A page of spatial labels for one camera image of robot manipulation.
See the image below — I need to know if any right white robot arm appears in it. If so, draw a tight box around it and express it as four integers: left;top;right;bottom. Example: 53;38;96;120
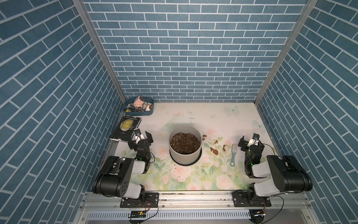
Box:
135;133;313;197

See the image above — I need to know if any green circuit board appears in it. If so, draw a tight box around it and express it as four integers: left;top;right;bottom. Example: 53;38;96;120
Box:
129;211;146;219

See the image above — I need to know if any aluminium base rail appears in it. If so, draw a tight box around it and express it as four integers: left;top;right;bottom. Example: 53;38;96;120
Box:
74;190;318;224

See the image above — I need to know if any black Moon and Sixpence book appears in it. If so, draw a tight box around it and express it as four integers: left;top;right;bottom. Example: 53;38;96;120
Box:
110;115;141;142

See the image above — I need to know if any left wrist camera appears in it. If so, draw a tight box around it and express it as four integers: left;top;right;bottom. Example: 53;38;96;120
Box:
134;129;144;142

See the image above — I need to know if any white ceramic pot with soil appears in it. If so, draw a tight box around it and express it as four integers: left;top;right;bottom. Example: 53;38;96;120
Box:
168;126;202;155

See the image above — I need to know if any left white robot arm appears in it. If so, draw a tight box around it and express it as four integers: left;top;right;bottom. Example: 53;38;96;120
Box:
92;137;153;203

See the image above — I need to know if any teal plastic storage bin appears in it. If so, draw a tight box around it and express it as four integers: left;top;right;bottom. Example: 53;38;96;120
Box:
122;96;154;116

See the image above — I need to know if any floral table mat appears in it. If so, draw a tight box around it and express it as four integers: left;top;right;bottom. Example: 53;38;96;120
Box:
114;102;293;191

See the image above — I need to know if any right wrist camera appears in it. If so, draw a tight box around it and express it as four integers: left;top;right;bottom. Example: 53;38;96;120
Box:
248;133;260;147

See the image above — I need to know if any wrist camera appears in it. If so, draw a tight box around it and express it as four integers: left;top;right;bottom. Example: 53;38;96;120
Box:
134;129;144;142
248;133;260;147

